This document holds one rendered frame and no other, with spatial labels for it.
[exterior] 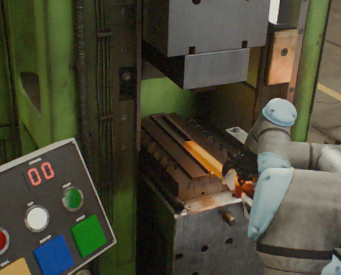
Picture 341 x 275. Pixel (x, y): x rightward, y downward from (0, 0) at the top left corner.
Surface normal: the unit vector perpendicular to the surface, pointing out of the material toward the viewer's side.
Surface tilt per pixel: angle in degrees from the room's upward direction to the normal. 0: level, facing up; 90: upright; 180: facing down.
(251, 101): 90
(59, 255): 60
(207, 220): 90
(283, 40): 90
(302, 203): 51
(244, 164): 29
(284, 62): 90
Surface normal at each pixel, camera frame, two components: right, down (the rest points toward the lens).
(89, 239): 0.73, -0.17
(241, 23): 0.48, 0.43
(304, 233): 0.07, -0.10
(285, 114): 0.29, -0.57
